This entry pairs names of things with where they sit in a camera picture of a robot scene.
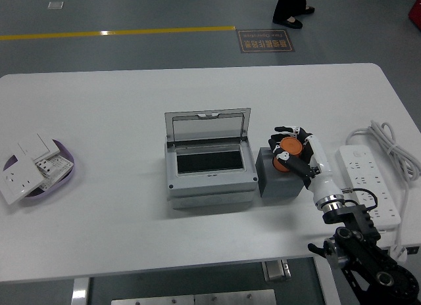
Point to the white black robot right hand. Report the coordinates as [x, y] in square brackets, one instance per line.
[324, 181]

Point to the orange cylinder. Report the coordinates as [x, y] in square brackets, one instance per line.
[291, 146]

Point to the grey enclosure box clear lid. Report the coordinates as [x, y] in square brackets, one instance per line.
[210, 186]

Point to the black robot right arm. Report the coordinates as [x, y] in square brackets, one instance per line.
[361, 249]

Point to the grey cube with round hole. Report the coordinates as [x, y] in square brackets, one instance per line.
[279, 186]

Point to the white table leg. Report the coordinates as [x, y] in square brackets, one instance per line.
[327, 285]
[80, 292]

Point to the black table label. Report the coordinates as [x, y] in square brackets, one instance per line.
[413, 250]

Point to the brown floor sign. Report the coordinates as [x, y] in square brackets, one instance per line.
[265, 41]

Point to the person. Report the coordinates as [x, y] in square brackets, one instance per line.
[286, 6]

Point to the red object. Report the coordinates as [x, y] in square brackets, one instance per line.
[416, 10]

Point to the yellow floor tape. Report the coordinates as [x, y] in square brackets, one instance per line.
[131, 32]

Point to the purple tray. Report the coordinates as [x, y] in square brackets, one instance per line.
[65, 183]

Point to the white perforated panel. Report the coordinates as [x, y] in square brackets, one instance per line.
[60, 165]

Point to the small white socket module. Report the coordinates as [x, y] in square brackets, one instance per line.
[44, 167]

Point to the silver floor plate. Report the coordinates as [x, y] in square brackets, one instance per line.
[55, 5]

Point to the grey metal table bracket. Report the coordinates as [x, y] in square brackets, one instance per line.
[276, 270]

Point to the grey metal base plate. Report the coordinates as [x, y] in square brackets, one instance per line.
[194, 298]

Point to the white wall switch plate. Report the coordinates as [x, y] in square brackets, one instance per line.
[34, 147]

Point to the white wall socket plate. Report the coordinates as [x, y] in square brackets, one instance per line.
[16, 183]

